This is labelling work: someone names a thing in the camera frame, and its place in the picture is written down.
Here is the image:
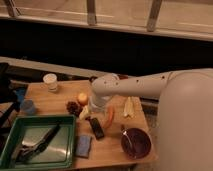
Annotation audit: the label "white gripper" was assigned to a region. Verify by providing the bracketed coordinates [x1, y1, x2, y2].
[79, 95, 110, 120]

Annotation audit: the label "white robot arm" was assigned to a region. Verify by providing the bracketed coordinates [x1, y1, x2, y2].
[89, 68, 213, 171]

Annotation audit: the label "blue sponge near tray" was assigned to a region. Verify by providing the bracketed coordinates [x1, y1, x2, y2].
[75, 135, 92, 158]

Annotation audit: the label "green plastic tray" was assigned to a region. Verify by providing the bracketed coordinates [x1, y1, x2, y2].
[0, 115, 76, 171]

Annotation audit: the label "black pliers in tray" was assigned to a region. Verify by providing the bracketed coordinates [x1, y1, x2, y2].
[11, 124, 60, 163]

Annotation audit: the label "brown pine cone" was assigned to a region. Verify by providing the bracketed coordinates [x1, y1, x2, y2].
[66, 101, 82, 117]

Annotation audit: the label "yellow round fruit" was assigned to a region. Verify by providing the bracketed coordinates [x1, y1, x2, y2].
[77, 93, 88, 105]

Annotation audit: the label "wooden table board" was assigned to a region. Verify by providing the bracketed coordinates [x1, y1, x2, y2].
[25, 80, 157, 169]

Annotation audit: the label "red chili pepper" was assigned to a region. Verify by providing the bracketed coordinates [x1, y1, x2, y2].
[104, 106, 114, 129]

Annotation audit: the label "spoon in purple bowl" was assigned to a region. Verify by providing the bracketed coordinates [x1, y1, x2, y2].
[121, 125, 134, 152]

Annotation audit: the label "white paper cup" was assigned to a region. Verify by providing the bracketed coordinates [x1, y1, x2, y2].
[43, 73, 58, 92]

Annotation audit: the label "blue plastic cup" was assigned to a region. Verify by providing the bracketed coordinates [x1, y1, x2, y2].
[20, 100, 36, 115]

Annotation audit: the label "purple bowl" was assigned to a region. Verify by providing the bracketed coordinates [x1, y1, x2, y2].
[123, 128, 151, 159]

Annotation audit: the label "black chair at left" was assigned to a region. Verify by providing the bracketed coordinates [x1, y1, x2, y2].
[0, 63, 20, 128]

